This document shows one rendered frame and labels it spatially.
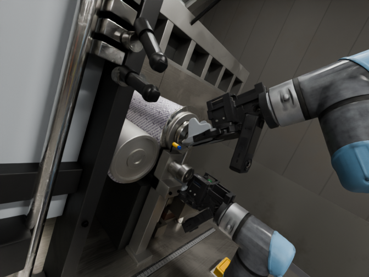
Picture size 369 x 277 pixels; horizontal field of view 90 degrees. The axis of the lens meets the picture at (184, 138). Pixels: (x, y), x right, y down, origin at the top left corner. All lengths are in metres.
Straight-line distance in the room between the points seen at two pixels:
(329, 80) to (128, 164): 0.38
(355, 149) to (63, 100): 0.31
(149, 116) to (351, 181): 0.40
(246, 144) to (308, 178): 2.19
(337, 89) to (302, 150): 2.21
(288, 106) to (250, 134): 0.08
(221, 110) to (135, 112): 0.25
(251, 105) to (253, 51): 2.64
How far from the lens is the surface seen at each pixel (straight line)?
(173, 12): 0.83
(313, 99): 0.34
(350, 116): 0.32
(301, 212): 2.60
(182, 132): 0.45
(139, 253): 0.60
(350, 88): 0.33
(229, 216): 0.47
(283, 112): 0.35
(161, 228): 0.66
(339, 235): 2.62
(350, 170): 0.30
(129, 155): 0.41
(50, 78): 0.20
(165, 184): 0.45
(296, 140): 2.54
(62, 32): 0.20
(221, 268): 0.67
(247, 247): 0.47
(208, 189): 0.50
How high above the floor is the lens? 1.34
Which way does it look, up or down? 12 degrees down
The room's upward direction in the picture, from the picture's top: 22 degrees clockwise
